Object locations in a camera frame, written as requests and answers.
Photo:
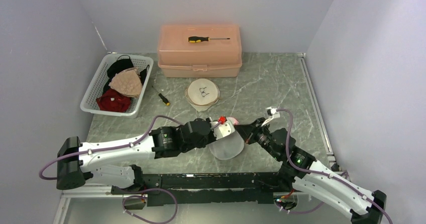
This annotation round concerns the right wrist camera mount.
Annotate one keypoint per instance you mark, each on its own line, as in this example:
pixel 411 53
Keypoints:
pixel 272 113

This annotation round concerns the white mesh bag red zipper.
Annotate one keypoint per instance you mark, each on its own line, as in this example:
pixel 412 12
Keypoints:
pixel 227 147

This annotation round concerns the beige lace bra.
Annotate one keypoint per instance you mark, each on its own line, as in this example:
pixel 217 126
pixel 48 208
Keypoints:
pixel 127 83

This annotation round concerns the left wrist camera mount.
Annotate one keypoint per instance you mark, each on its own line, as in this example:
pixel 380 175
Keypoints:
pixel 223 126

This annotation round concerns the black bra in basket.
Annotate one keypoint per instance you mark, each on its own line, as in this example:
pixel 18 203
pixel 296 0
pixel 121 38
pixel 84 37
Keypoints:
pixel 123 63

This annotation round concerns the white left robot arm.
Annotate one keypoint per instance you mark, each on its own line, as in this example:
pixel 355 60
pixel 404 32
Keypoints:
pixel 78 162

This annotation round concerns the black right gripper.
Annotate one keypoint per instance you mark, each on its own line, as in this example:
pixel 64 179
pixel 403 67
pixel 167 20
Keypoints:
pixel 248 130

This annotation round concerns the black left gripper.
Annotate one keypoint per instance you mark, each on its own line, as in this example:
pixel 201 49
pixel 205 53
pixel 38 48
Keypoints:
pixel 212 138

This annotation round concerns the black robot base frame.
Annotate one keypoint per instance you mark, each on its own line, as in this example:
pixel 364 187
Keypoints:
pixel 162 189

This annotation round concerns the pink plastic storage box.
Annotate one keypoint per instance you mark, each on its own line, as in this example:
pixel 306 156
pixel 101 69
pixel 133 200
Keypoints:
pixel 218 58

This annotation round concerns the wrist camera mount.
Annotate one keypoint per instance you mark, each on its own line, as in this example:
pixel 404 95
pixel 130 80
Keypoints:
pixel 272 113
pixel 223 126

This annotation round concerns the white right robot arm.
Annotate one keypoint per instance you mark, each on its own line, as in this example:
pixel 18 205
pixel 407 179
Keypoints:
pixel 303 172

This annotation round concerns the red bra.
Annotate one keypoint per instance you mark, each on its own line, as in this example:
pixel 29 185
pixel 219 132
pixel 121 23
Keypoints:
pixel 113 101

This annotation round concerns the white plastic basket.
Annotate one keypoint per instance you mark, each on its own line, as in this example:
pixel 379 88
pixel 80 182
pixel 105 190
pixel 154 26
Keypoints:
pixel 95 88

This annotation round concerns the beige mesh laundry bag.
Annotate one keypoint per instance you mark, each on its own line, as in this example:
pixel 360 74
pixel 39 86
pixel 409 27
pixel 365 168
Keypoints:
pixel 202 94

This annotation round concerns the small yellow black screwdriver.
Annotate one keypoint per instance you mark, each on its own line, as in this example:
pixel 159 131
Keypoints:
pixel 163 98

